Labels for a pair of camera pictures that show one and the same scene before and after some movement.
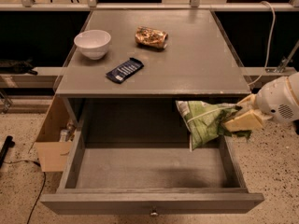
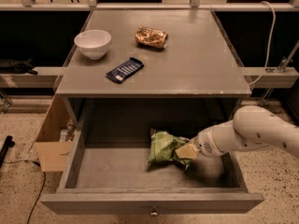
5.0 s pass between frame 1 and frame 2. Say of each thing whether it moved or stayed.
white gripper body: moved
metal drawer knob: stayed
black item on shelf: stayed
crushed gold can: stayed
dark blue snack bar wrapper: stayed
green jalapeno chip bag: moved
